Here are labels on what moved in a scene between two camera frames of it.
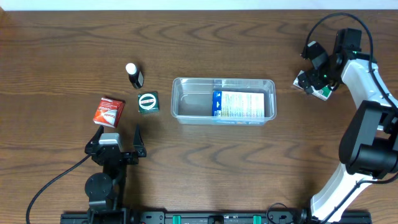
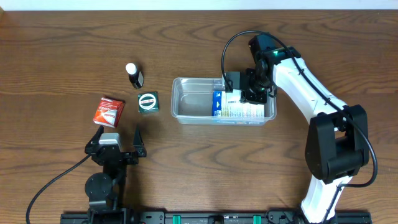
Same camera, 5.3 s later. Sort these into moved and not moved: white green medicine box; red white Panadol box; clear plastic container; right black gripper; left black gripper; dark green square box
Moved: right black gripper; white green medicine box
Not moved: red white Panadol box; clear plastic container; left black gripper; dark green square box
